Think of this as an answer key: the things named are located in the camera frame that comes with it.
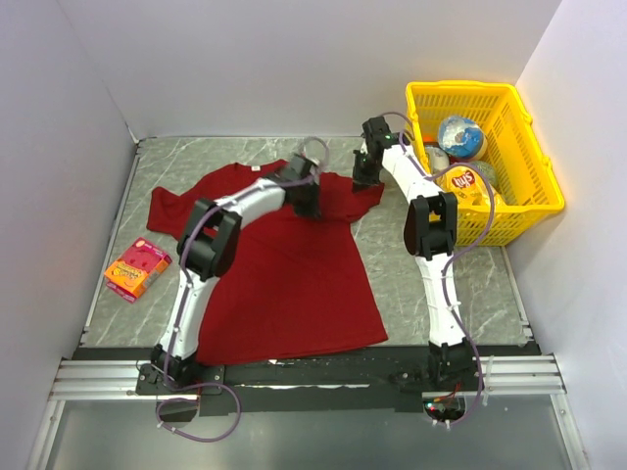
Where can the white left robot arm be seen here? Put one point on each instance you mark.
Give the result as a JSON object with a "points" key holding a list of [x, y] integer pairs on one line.
{"points": [[207, 249]]}

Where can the pink orange sponge box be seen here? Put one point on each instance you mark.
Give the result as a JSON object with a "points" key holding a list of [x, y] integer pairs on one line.
{"points": [[136, 269]]}

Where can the yellow plastic basket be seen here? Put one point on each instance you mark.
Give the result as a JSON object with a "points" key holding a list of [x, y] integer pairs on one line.
{"points": [[526, 180]]}

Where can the red t-shirt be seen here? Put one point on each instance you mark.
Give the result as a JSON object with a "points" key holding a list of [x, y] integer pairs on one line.
{"points": [[297, 286]]}

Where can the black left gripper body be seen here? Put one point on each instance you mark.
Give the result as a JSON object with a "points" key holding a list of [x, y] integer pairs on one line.
{"points": [[309, 203]]}

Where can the blue white globe ball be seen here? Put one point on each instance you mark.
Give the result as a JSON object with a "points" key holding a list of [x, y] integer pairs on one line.
{"points": [[462, 138]]}

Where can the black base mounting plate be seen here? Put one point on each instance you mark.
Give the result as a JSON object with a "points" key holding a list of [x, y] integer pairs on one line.
{"points": [[372, 378]]}

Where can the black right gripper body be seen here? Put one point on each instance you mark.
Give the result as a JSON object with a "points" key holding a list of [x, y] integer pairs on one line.
{"points": [[365, 172]]}

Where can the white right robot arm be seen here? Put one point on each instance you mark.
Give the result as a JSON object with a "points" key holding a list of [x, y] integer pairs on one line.
{"points": [[430, 235]]}

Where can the yellow Lays chips bag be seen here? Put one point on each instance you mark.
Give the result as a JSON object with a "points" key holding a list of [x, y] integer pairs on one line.
{"points": [[468, 187]]}

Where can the white cup in basket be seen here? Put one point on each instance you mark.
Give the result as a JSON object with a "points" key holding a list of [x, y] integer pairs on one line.
{"points": [[438, 159]]}

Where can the green melon ball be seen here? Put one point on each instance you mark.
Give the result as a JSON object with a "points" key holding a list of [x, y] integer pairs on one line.
{"points": [[488, 171]]}

